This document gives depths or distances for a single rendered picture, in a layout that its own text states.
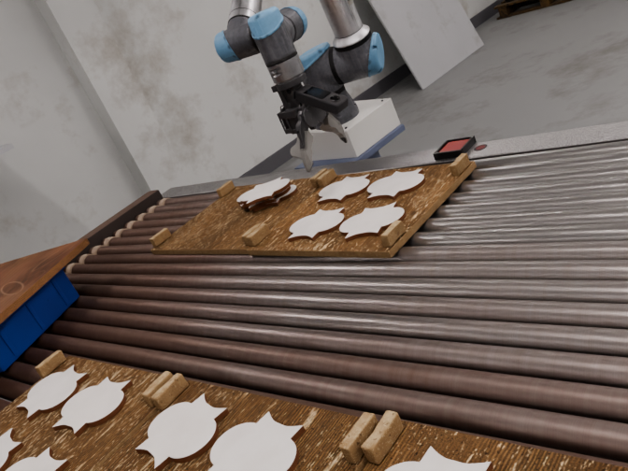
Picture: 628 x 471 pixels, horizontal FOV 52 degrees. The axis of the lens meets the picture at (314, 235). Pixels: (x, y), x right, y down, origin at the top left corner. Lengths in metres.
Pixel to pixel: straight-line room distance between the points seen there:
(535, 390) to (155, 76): 4.48
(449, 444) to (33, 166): 4.11
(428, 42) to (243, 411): 5.55
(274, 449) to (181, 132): 4.37
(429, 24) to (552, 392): 5.74
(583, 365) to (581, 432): 0.10
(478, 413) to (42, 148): 4.11
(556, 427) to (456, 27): 6.04
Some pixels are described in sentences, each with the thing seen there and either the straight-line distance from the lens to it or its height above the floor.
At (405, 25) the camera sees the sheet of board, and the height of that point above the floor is 0.55.
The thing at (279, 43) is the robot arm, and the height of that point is 1.31.
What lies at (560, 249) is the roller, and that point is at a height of 0.92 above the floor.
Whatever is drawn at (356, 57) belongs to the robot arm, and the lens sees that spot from 1.93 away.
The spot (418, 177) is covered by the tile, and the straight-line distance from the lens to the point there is 1.42.
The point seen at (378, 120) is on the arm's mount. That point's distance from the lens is 2.04.
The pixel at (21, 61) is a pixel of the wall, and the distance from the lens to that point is 4.71.
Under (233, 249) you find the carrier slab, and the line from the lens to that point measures 1.52.
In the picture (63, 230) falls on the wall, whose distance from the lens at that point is 4.69.
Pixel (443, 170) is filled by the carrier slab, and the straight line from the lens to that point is 1.44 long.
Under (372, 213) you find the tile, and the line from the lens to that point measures 1.33.
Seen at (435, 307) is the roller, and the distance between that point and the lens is 1.01.
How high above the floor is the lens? 1.45
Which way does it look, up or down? 22 degrees down
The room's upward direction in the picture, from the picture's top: 25 degrees counter-clockwise
